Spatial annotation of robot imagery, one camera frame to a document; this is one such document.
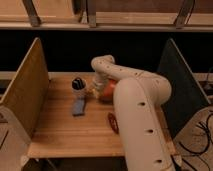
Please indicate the blue sponge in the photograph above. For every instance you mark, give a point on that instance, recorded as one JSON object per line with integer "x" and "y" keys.
{"x": 78, "y": 107}

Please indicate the right dark side panel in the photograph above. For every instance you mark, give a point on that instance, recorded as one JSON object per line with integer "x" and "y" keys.
{"x": 187, "y": 97}

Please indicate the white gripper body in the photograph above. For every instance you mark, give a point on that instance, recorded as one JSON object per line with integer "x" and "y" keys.
{"x": 100, "y": 81}

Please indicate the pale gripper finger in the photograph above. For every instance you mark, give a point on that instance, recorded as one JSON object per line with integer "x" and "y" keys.
{"x": 91, "y": 89}

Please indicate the left wooden side panel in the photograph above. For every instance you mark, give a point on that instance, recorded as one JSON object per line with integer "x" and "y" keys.
{"x": 23, "y": 98}

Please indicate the orange ceramic bowl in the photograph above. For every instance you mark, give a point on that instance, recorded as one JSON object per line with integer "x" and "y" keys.
{"x": 107, "y": 94}

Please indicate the dark red chili pepper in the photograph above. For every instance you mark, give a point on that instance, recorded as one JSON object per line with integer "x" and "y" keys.
{"x": 113, "y": 123}

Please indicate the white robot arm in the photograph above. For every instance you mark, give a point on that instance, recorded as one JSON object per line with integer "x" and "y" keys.
{"x": 135, "y": 97}

